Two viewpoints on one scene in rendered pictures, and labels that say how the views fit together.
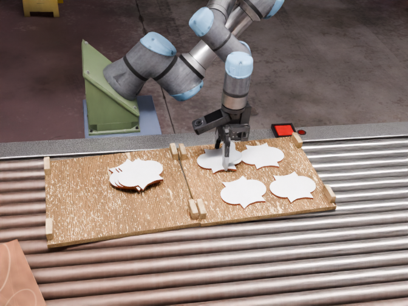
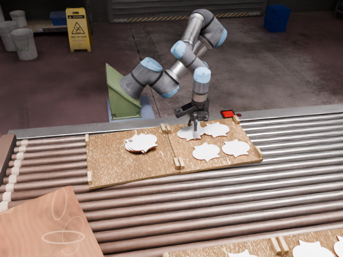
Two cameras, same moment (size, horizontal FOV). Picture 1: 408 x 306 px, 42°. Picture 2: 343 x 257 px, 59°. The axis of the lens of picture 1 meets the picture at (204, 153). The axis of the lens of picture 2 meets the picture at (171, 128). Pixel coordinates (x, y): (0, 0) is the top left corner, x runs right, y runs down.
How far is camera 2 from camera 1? 0.10 m
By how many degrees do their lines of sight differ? 1
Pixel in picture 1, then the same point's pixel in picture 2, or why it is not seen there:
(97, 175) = (117, 144)
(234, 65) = (199, 75)
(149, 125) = (147, 113)
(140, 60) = (141, 74)
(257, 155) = (213, 129)
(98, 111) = (116, 105)
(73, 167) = (103, 139)
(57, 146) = (93, 127)
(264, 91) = (211, 92)
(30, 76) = (74, 86)
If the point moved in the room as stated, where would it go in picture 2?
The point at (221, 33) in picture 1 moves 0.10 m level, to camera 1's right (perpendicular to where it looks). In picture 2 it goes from (190, 56) to (212, 56)
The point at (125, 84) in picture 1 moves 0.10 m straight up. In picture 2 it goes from (132, 89) to (131, 73)
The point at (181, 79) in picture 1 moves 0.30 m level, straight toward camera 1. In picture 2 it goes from (165, 85) to (166, 114)
